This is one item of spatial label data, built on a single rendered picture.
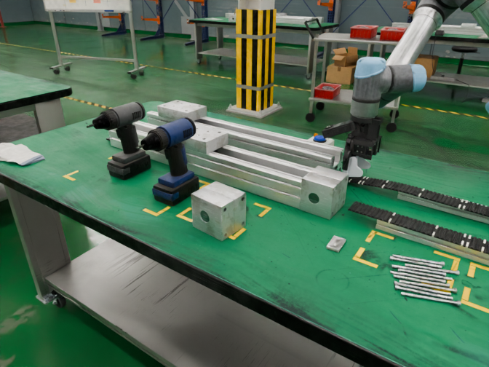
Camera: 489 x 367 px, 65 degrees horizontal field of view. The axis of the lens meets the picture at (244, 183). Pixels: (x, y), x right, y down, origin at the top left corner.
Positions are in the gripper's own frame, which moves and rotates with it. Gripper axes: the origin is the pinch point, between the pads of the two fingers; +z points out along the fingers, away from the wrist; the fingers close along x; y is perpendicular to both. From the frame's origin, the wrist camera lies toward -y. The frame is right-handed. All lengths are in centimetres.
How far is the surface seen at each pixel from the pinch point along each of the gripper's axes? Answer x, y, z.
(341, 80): 463, -184, 78
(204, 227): -47, -18, 0
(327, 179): -20.0, 1.5, -7.8
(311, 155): -4.4, -10.7, -6.1
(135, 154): -33, -58, -5
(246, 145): -4.3, -35.2, -3.9
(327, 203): -23.4, 3.5, -2.9
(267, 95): 273, -198, 63
